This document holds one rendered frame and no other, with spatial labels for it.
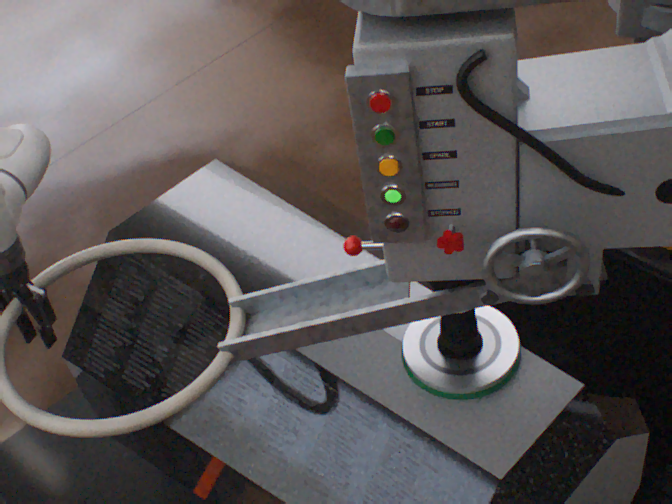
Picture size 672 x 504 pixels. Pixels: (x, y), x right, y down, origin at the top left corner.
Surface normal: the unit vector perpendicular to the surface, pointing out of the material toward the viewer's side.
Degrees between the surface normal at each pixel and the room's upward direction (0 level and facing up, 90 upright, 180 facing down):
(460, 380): 0
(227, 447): 45
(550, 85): 4
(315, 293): 90
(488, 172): 90
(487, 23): 0
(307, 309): 16
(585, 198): 90
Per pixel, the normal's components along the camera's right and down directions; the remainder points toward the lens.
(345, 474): -0.58, -0.10
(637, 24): -0.27, 0.69
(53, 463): -0.15, -0.72
